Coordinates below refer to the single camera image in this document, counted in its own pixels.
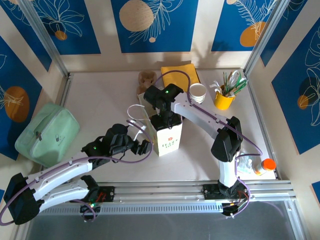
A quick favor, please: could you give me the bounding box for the white printed paper bag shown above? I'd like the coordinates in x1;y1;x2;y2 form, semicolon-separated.
126;91;183;158

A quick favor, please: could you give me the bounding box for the brown cardboard cup carrier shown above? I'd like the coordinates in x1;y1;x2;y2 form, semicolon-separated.
136;70;158;95

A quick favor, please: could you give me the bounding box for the yellow napkin stack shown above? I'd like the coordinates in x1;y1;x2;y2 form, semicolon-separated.
160;63;202;87

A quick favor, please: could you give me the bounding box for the white paper cup stack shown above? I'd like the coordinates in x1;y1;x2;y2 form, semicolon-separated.
188;83;207;105

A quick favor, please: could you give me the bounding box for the yellow holder cup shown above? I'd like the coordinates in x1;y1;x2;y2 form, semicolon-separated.
214;86;237;111

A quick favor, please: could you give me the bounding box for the mint green zip pouch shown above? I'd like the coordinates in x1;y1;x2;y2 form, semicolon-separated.
14;102;81;169

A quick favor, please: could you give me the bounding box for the white wrapped straw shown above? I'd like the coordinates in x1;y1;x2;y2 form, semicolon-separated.
226;70;240;95

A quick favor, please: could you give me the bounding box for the clear plastic package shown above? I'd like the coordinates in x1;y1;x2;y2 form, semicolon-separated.
236;149;254;175

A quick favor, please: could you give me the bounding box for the orange capped bottle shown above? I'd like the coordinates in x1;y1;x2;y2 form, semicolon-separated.
253;158;277;177

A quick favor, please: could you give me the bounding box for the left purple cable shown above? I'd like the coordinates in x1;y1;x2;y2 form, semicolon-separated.
0;119;155;226

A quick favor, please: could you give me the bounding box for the purple cable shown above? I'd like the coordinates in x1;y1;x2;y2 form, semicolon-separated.
154;69;263;219
0;119;155;226

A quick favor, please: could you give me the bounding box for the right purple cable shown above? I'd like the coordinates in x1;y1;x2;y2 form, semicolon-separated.
154;69;263;219

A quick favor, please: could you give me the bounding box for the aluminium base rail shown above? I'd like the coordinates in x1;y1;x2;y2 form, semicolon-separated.
21;179;297;217

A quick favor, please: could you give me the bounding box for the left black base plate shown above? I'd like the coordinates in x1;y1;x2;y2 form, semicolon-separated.
74;186;116;204

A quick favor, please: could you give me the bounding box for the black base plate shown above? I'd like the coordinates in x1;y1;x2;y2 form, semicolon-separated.
74;186;116;204
202;183;251;201

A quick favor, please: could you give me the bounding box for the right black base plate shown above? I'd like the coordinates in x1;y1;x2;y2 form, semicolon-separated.
202;183;251;201

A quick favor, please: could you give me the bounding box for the aluminium frame post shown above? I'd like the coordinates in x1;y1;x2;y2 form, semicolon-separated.
17;0;74;79
243;0;293;77

